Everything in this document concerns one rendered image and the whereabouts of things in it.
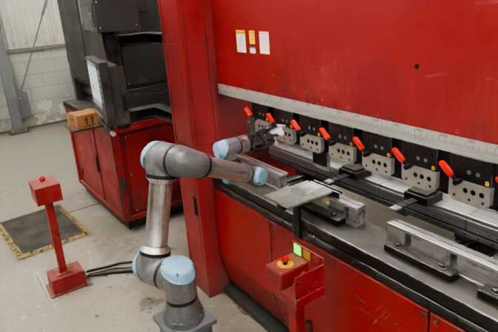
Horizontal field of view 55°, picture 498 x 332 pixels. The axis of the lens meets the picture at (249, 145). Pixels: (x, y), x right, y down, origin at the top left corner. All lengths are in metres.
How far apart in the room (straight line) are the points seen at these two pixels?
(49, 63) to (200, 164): 7.16
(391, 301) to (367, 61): 0.93
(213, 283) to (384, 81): 1.93
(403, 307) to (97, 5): 2.06
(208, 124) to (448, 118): 1.57
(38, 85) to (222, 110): 6.08
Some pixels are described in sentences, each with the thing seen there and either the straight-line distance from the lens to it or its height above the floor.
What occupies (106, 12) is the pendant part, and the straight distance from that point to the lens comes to 2.77.
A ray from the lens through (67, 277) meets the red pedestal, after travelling 3.69.
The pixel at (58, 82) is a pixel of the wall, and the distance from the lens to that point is 8.80.
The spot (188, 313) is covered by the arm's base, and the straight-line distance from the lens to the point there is 1.83.
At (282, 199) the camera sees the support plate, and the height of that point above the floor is 1.00.
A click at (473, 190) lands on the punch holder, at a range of 1.78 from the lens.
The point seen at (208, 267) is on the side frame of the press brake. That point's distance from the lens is 3.22.
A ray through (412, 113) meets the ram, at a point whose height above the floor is 1.45.
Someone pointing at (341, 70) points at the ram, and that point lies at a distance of 2.03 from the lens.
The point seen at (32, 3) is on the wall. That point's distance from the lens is 8.68.
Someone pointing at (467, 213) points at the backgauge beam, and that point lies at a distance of 2.17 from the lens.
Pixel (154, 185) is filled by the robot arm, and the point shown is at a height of 1.26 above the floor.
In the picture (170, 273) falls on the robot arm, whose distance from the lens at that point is 1.75.
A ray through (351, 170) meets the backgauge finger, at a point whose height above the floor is 1.03.
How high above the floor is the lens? 1.91
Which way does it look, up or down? 18 degrees down
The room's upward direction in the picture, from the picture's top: 4 degrees counter-clockwise
